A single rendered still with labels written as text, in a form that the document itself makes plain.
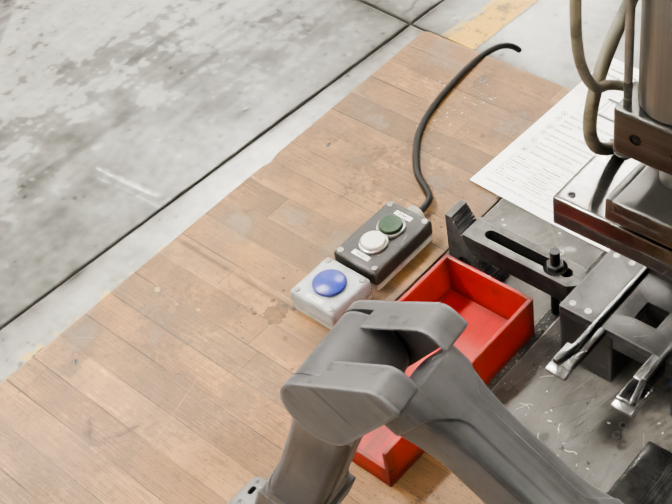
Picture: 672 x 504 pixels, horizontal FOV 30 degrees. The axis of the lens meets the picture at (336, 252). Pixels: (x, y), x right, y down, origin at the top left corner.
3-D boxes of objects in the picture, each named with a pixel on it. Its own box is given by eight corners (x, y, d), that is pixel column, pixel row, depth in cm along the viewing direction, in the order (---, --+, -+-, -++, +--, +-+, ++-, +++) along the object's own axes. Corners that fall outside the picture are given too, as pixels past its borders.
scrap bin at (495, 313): (306, 431, 135) (297, 397, 131) (450, 287, 146) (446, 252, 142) (391, 488, 128) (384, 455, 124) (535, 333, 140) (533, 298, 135)
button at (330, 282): (307, 294, 146) (304, 283, 145) (329, 273, 148) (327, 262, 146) (332, 309, 144) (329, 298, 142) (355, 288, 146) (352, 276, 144)
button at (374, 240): (358, 252, 150) (355, 241, 148) (373, 238, 151) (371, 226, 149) (376, 263, 148) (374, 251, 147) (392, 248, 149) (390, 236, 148)
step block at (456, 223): (450, 267, 148) (444, 214, 142) (465, 252, 150) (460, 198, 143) (494, 290, 145) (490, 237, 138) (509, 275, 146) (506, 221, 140)
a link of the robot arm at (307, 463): (344, 503, 119) (416, 346, 91) (303, 557, 115) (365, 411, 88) (291, 464, 120) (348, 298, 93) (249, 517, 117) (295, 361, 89)
